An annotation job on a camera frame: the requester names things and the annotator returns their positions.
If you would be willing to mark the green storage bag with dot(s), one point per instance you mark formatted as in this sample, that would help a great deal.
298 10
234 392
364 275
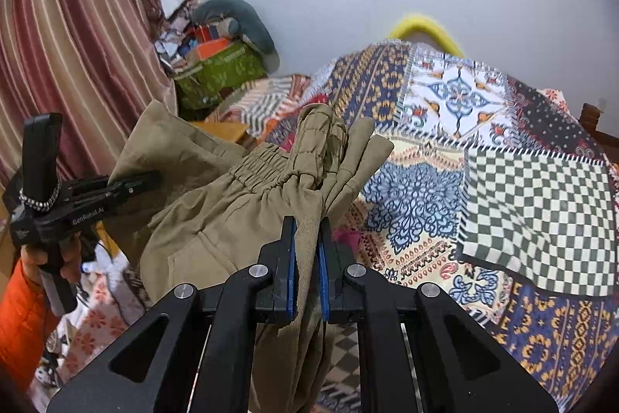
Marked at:
227 67

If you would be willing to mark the person's left forearm orange sleeve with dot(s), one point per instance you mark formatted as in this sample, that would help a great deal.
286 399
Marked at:
24 326

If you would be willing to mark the wooden bed post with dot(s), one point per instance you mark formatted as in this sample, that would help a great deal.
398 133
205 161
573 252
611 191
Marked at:
590 118

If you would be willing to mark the striped pink curtain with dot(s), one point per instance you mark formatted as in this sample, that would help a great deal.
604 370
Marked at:
72 31

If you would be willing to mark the zigzag patterned cloth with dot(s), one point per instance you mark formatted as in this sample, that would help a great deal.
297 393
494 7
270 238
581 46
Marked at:
261 103

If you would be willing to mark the patchwork printed blanket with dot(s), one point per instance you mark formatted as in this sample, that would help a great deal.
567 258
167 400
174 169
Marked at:
435 200

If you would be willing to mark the orange box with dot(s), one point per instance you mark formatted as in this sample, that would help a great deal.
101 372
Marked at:
208 48

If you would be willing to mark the pile of printed bags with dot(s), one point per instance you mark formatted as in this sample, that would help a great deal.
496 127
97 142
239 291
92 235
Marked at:
174 35

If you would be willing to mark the yellow foam tube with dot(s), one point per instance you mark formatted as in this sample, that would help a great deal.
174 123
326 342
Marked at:
416 23

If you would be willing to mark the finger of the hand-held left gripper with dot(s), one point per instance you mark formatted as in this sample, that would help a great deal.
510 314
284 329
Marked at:
138 186

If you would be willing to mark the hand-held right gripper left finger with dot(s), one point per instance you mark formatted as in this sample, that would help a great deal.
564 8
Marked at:
289 268

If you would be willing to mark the person's left hand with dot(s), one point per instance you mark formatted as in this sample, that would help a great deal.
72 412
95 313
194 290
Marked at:
72 259

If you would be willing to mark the yellow wooden stool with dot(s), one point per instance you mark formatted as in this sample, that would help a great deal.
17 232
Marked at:
227 132

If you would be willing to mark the grey plush toy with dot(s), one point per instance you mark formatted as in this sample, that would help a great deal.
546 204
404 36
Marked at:
256 26

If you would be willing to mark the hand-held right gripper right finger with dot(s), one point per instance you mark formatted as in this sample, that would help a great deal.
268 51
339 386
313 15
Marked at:
324 272

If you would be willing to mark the khaki pants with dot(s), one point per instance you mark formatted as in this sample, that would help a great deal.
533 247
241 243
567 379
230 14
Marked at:
217 224

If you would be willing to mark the white orange floral sheet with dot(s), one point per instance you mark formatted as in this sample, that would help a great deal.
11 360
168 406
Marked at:
101 311

